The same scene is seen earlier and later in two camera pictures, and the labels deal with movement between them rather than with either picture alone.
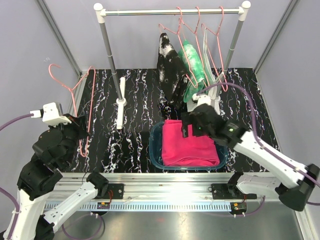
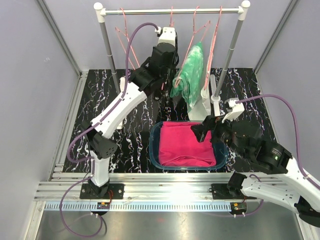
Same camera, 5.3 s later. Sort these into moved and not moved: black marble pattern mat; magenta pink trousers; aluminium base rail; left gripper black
Moved: left gripper black
Not moved: magenta pink trousers; aluminium base rail; black marble pattern mat
